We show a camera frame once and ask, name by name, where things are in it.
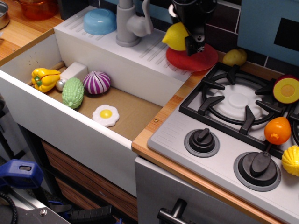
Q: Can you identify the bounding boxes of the black burner grate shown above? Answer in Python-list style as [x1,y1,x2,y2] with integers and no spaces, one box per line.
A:
[179,63,299,158]

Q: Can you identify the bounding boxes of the metal pot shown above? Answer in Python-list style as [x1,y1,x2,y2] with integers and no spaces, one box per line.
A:
[0,1,10,29]

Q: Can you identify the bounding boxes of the yellow toy lemon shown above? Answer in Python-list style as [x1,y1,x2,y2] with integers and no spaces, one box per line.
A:
[162,22,189,51]

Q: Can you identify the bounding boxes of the black left stove knob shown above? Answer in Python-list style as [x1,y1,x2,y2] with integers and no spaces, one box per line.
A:
[184,128,220,158]

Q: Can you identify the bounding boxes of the orange toy fruit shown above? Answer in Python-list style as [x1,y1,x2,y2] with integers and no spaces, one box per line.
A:
[264,117,291,145]

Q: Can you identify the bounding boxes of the halved toy plum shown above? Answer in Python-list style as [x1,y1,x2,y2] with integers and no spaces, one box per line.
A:
[272,75,299,104]

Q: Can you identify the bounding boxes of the yellow-green toy potato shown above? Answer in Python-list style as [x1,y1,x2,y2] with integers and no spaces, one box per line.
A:
[222,49,247,66]

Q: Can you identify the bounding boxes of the red plate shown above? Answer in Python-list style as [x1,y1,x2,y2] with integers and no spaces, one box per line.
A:
[166,44,218,71]

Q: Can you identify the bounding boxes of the white toy block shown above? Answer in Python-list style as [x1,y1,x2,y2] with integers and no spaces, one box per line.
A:
[60,62,88,81]

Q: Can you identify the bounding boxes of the purple striped toy onion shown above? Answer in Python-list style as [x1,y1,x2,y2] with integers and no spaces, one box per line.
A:
[83,71,111,95]

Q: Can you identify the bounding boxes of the black right stove knob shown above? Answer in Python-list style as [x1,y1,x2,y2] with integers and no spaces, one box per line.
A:
[234,151,281,192]

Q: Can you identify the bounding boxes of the black stove knob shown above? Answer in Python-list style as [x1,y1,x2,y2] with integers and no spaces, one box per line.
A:
[184,128,220,158]
[234,151,281,192]

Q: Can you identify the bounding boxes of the yellow toy corn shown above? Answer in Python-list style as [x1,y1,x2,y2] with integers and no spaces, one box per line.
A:
[281,145,299,177]

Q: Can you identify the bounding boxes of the blue bowl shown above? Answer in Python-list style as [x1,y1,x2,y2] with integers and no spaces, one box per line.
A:
[83,8,117,35]

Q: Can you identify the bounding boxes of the grey toy faucet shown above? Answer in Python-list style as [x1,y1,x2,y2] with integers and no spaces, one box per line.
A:
[116,0,154,47]

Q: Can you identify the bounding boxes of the toy fried egg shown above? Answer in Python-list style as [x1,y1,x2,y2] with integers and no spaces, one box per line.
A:
[92,105,120,127]

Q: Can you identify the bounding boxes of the metal oven door handle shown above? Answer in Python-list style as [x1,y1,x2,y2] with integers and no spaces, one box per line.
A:
[157,199,187,224]

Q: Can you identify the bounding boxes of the green toy bitter gourd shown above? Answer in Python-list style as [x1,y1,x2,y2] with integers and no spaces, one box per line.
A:
[62,77,85,109]

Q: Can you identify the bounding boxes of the black braided cable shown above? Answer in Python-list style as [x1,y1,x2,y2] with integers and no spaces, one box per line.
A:
[0,191,18,224]

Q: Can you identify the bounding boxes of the blue clamp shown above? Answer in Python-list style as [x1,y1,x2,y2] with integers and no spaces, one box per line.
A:
[0,159,43,190]

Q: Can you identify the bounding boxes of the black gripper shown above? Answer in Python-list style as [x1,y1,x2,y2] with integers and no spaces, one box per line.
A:
[172,0,217,56]

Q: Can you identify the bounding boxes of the yellow toy bell pepper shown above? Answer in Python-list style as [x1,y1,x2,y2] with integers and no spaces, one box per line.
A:
[31,68,61,93]

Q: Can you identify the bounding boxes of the orange glass pot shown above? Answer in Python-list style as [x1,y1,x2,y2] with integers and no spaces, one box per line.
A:
[17,0,58,21]

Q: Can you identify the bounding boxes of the white toy sink basin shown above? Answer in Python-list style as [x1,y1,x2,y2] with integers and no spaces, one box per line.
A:
[0,9,190,195]

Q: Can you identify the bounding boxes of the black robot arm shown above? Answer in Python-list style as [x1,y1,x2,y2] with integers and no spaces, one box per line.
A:
[168,0,217,56]

